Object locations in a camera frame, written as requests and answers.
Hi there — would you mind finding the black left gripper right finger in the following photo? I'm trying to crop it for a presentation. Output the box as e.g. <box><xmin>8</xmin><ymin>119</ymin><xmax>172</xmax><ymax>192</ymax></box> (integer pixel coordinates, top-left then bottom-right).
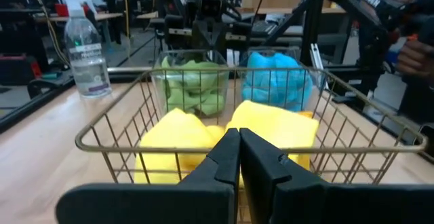
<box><xmin>239</xmin><ymin>128</ymin><xmax>434</xmax><ymax>224</ymax></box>

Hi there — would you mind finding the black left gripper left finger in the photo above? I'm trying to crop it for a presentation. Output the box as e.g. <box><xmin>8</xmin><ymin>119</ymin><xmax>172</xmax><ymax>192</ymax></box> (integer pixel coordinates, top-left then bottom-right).
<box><xmin>56</xmin><ymin>128</ymin><xmax>241</xmax><ymax>224</ymax></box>

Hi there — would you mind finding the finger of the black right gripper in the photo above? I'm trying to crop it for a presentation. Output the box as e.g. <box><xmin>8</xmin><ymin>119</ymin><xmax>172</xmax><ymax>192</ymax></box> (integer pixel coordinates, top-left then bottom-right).
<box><xmin>191</xmin><ymin>19</ymin><xmax>210</xmax><ymax>58</ymax></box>
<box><xmin>209</xmin><ymin>19</ymin><xmax>229</xmax><ymax>58</ymax></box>

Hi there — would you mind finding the green microfiber towel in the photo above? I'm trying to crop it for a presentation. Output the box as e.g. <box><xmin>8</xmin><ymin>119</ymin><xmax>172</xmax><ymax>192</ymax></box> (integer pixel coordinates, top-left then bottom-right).
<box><xmin>164</xmin><ymin>81</ymin><xmax>226</xmax><ymax>116</ymax></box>
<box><xmin>161</xmin><ymin>56</ymin><xmax>228</xmax><ymax>92</ymax></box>

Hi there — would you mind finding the blue microfiber towel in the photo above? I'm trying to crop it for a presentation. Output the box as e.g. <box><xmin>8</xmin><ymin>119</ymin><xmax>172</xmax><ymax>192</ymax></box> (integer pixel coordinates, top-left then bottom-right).
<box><xmin>242</xmin><ymin>77</ymin><xmax>315</xmax><ymax>112</ymax></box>
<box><xmin>245</xmin><ymin>51</ymin><xmax>306</xmax><ymax>86</ymax></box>

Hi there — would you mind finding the yellow microfiber towel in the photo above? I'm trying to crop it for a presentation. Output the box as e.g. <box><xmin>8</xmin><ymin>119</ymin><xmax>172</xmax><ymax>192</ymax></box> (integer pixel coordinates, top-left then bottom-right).
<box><xmin>134</xmin><ymin>107</ymin><xmax>226</xmax><ymax>185</ymax></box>
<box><xmin>225</xmin><ymin>100</ymin><xmax>320</xmax><ymax>187</ymax></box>

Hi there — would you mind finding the clear plastic bin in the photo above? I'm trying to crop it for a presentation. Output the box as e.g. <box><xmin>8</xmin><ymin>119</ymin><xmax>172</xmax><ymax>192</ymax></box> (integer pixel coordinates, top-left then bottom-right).
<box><xmin>151</xmin><ymin>49</ymin><xmax>231</xmax><ymax>118</ymax></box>
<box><xmin>239</xmin><ymin>46</ymin><xmax>323</xmax><ymax>113</ymax></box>

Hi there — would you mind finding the clear spray bottle white trigger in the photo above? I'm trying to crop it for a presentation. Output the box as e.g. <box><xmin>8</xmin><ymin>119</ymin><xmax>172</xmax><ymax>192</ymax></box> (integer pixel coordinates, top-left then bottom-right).
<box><xmin>58</xmin><ymin>0</ymin><xmax>113</xmax><ymax>99</ymax></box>

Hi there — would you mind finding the person's hand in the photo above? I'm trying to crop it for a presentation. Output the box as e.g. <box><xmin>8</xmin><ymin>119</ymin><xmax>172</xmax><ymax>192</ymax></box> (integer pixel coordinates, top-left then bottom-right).
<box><xmin>395</xmin><ymin>39</ymin><xmax>434</xmax><ymax>79</ymax></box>

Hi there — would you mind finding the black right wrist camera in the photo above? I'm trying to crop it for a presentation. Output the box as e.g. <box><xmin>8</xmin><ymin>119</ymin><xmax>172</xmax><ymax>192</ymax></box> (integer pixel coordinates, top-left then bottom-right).
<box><xmin>199</xmin><ymin>0</ymin><xmax>224</xmax><ymax>24</ymax></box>

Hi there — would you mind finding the bronze wire basket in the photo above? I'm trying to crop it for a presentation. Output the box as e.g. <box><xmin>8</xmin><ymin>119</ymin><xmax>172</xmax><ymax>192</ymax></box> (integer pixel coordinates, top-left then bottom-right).
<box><xmin>74</xmin><ymin>66</ymin><xmax>429</xmax><ymax>186</ymax></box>

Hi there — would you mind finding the silver metal bracket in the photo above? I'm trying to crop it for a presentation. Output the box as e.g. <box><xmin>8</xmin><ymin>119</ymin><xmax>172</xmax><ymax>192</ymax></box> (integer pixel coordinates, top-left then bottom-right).
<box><xmin>310</xmin><ymin>43</ymin><xmax>328</xmax><ymax>82</ymax></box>

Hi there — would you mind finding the yellow cable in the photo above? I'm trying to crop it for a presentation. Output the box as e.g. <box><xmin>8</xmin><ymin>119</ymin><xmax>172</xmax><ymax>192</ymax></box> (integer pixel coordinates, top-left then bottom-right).
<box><xmin>20</xmin><ymin>0</ymin><xmax>71</xmax><ymax>67</ymax></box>

